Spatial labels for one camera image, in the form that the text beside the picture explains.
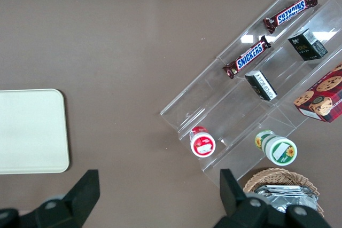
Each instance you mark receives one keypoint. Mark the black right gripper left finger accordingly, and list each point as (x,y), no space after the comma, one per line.
(77,198)

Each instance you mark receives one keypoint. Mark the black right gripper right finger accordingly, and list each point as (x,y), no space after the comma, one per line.
(235,198)

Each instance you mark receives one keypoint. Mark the light wicker basket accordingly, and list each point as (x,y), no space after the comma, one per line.
(275,176)

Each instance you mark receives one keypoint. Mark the cream rectangular plastic tray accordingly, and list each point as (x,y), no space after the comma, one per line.
(29,132)

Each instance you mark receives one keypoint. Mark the silver foil wrapped pack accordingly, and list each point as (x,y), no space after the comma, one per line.
(288,202)
(283,190)

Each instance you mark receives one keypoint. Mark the red lidded white jar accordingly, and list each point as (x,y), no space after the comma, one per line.
(203,145)

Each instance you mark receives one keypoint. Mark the green lidded sunflower jar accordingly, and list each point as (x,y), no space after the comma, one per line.
(280,150)

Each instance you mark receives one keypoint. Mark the clear acrylic stepped display stand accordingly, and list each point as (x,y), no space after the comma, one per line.
(213,100)

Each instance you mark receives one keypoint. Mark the small black carton box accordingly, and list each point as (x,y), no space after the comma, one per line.
(260,85)
(307,45)

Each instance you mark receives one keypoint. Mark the red plaid cookie box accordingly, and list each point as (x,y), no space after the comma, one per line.
(323,94)

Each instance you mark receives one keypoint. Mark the brown Snickers chocolate bar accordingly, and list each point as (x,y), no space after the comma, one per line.
(247,57)
(290,11)

